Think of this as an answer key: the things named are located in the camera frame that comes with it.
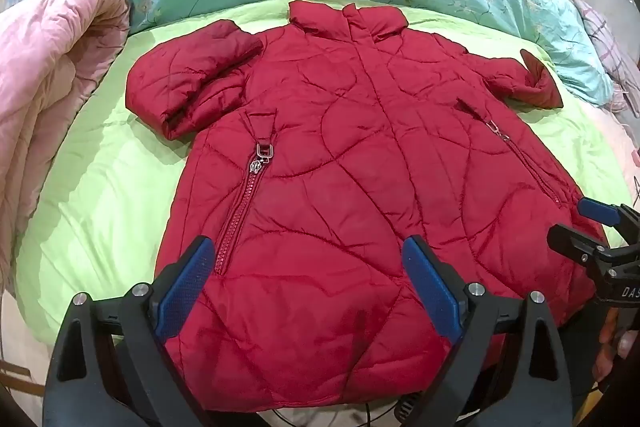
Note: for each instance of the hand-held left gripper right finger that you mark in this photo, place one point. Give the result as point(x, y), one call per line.
point(430, 287)

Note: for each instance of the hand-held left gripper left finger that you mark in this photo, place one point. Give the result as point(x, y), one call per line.
point(185, 287)

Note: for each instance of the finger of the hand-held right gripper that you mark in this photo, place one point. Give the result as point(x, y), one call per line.
point(572, 243)
point(597, 210)

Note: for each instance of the red puffer jacket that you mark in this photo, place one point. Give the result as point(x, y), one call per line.
point(325, 157)

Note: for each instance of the person's right hand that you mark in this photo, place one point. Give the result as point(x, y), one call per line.
point(622, 347)

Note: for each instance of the light green bed sheet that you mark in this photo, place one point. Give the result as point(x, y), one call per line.
point(100, 182)

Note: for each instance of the pink plaid pillow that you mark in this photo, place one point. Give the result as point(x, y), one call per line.
point(615, 52)

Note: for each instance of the pink quilt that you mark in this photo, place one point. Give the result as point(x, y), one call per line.
point(45, 82)

